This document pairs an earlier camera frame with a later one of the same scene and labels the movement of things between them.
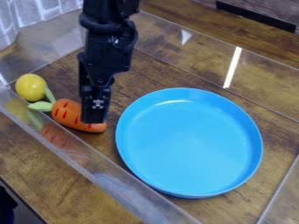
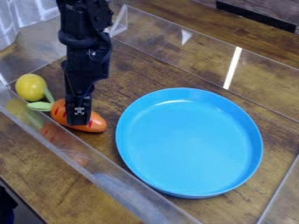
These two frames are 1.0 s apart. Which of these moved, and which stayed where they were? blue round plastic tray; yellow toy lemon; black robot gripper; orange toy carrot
Moved: black robot gripper
Stayed: blue round plastic tray; orange toy carrot; yellow toy lemon
